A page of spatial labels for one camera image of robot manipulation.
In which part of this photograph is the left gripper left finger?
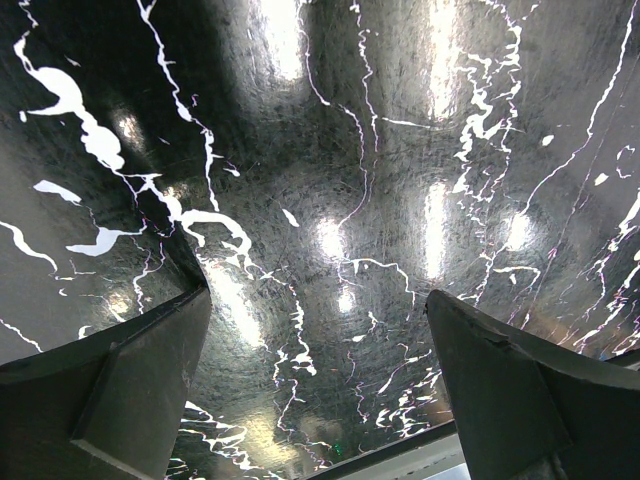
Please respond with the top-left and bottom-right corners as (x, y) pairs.
(1, 287), (212, 479)

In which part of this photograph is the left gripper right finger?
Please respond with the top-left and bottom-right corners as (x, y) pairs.
(426, 290), (639, 479)

